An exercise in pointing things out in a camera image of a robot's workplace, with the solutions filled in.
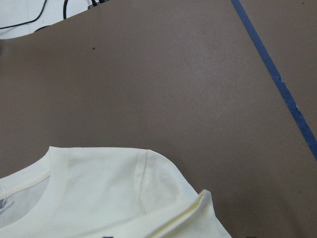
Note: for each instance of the cream long-sleeve cat shirt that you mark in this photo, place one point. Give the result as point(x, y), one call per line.
point(104, 192)

